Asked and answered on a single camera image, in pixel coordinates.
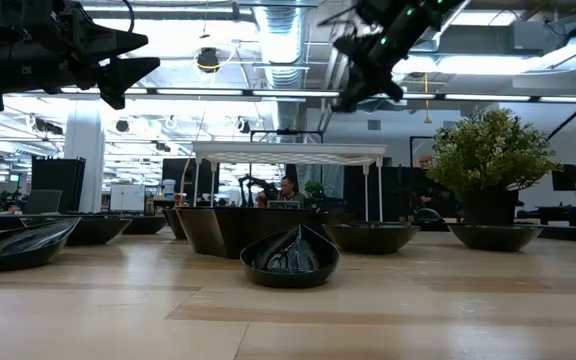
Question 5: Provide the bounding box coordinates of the white building column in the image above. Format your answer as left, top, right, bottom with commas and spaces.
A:
63, 99, 106, 214

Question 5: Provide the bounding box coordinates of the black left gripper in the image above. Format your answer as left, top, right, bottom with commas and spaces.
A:
50, 0, 162, 112

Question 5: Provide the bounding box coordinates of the black partition panel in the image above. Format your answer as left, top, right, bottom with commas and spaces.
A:
342, 164, 464, 222

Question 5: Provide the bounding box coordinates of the black left wrist camera cable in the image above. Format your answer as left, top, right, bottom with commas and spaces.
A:
117, 0, 136, 35

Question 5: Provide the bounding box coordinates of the black leaf mini plate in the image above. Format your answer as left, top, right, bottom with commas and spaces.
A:
20, 214, 133, 247
446, 223, 544, 253
321, 222, 422, 256
121, 214, 170, 236

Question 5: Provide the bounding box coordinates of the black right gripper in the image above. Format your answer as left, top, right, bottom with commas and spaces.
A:
332, 0, 433, 114

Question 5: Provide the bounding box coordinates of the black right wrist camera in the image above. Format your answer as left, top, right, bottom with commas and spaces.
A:
355, 0, 394, 29

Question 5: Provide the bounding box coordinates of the dark rounded object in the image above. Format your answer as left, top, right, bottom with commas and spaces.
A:
412, 207, 445, 225

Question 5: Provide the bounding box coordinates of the grey chair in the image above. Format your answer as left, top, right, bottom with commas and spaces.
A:
22, 189, 64, 216

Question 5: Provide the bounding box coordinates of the grey laptop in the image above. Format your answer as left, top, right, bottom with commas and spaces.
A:
266, 199, 302, 211

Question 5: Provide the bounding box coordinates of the white wire shelf rack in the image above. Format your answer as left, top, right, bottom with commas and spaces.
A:
190, 140, 388, 232

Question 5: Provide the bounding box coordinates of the yellow hanging cord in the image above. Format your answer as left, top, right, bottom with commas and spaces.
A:
422, 73, 433, 125

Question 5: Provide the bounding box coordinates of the tall black cabinet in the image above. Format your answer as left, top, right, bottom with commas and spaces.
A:
30, 156, 88, 214

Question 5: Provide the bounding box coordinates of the small green background plant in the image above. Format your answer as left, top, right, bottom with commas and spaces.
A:
303, 179, 327, 201

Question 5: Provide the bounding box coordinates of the black ceiling cable reel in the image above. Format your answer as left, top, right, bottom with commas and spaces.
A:
195, 46, 222, 74

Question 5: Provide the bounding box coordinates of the person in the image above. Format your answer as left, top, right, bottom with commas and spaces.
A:
272, 174, 307, 204
410, 152, 449, 221

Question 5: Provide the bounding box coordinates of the silver spiral air duct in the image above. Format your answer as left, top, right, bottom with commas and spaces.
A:
252, 0, 310, 132

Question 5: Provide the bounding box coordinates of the black teardrop mini plate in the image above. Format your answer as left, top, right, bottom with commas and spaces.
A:
0, 216, 81, 274
239, 223, 342, 290

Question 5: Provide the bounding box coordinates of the black wavy square mini plate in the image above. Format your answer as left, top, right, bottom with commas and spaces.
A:
161, 207, 189, 241
173, 206, 319, 260

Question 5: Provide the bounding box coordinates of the black monitor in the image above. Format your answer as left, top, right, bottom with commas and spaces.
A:
551, 164, 576, 193

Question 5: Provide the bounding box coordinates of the black desk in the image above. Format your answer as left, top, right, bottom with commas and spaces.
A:
516, 203, 576, 227

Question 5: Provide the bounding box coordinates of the green plant in black pot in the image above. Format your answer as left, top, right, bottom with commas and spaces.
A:
424, 106, 562, 229

